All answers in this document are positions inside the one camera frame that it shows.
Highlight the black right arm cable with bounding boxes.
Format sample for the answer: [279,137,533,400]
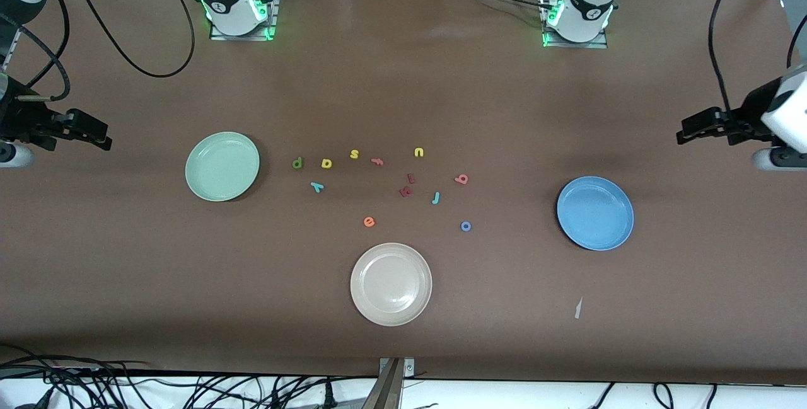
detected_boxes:
[60,0,196,79]

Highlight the grey metal mounting bracket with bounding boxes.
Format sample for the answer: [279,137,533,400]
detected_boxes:
[363,357,415,409]

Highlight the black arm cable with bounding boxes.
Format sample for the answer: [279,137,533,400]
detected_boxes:
[60,0,196,79]
[707,0,760,113]

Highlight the light green plate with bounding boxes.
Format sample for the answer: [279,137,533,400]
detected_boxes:
[185,131,260,202]

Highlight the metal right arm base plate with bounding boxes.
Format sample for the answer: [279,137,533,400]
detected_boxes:
[208,0,281,42]

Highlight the aluminium frame profile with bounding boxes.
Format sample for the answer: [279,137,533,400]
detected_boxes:
[0,0,64,76]

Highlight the beige plate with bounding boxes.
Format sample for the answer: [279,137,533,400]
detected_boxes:
[350,243,433,327]

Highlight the thin black cable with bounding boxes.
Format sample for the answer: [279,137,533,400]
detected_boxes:
[0,15,71,102]
[787,15,807,71]
[28,0,70,87]

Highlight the blue plate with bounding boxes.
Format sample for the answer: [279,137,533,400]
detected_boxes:
[556,176,635,251]

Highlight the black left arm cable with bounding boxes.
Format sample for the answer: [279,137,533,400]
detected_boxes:
[707,0,760,113]

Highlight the tangled black floor cables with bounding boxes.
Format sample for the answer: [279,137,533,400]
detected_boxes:
[0,343,379,409]

